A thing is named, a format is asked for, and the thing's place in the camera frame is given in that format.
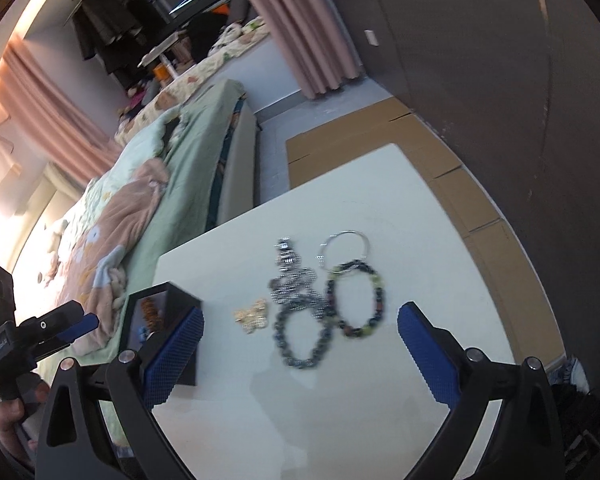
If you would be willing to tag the dark cloth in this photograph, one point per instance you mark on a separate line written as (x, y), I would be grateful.
(577, 430)

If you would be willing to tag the floral quilt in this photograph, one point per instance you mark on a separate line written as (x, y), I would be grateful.
(190, 77)

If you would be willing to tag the white wall switch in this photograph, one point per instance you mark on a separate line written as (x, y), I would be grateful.
(372, 38)

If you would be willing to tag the beige bed frame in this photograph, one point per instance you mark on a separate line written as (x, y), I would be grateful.
(242, 165)

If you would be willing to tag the black hanging clothes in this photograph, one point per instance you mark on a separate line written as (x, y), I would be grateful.
(107, 30)

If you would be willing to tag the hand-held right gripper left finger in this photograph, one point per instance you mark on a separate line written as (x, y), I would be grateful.
(172, 357)

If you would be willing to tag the pink plush blanket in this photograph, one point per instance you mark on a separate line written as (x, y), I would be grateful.
(122, 230)

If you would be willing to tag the small white side table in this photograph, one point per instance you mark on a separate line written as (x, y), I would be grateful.
(157, 50)

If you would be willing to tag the person's left hand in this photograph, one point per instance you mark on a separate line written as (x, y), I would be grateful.
(11, 417)

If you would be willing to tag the pink curtain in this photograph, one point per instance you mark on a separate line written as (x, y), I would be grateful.
(300, 25)
(45, 120)

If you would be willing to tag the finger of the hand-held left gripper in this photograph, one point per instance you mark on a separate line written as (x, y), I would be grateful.
(55, 316)
(55, 347)

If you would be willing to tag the black jewelry box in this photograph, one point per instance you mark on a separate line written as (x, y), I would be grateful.
(167, 297)

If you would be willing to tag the gold butterfly brooch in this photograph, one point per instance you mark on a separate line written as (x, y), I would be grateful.
(250, 316)

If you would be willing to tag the silver bangle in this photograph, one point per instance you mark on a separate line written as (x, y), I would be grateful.
(342, 250)

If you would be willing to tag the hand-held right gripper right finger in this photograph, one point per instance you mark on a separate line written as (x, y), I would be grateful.
(425, 355)

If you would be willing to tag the patterned shoe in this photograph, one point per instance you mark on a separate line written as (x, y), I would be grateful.
(572, 375)

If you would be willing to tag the flattened cardboard sheets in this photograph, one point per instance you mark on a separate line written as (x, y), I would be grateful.
(430, 145)

